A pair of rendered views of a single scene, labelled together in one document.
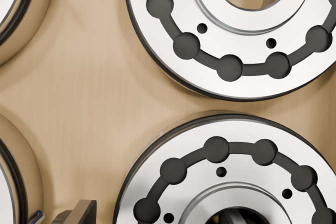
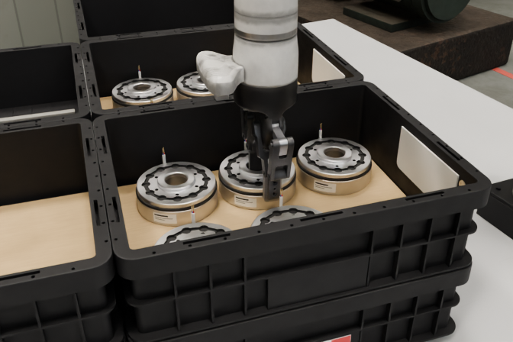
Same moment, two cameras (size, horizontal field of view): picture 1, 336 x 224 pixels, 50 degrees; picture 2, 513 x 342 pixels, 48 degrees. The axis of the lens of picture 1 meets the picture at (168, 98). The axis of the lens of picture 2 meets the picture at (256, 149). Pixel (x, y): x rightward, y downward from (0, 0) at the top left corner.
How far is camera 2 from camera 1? 0.66 m
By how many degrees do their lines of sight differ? 58
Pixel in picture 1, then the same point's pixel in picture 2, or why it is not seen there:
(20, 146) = not seen: hidden behind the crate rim
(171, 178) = (246, 183)
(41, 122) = not seen: hidden behind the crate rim
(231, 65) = (204, 181)
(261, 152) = (229, 170)
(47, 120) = not seen: hidden behind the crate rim
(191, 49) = (204, 188)
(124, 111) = (233, 216)
